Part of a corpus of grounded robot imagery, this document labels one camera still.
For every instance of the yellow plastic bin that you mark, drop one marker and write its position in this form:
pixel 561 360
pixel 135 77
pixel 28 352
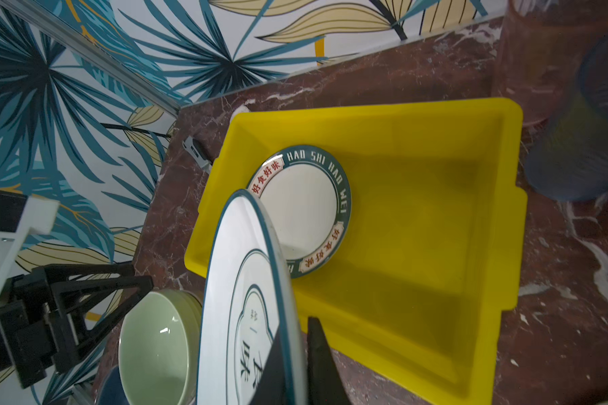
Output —
pixel 415 282

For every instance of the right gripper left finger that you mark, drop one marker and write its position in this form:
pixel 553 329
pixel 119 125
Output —
pixel 271 387

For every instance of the silver metal bottle opener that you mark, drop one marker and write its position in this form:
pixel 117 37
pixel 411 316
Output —
pixel 198 153

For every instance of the green rim lettered plate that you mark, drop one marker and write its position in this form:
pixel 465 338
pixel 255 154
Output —
pixel 307 194

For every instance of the grey translucent cup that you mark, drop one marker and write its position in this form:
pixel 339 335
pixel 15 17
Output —
pixel 570 161

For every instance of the clear pink cup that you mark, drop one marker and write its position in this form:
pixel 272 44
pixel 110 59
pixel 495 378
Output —
pixel 541 47

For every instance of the light green bowl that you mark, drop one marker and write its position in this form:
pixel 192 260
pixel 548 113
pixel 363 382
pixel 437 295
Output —
pixel 158 348

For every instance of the white plate green emblem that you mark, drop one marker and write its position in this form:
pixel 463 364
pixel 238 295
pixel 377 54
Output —
pixel 248 300

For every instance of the small white jar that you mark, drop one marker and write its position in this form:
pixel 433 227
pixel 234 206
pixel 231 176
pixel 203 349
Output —
pixel 241 109

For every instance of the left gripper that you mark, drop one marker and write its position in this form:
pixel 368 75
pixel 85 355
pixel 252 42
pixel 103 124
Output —
pixel 42 314

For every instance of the left aluminium corner post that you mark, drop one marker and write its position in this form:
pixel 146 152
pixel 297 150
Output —
pixel 35 14

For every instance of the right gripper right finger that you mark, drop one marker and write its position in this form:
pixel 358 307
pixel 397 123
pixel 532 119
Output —
pixel 324 383

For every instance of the dark blue bowl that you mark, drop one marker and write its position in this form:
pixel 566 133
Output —
pixel 112 392

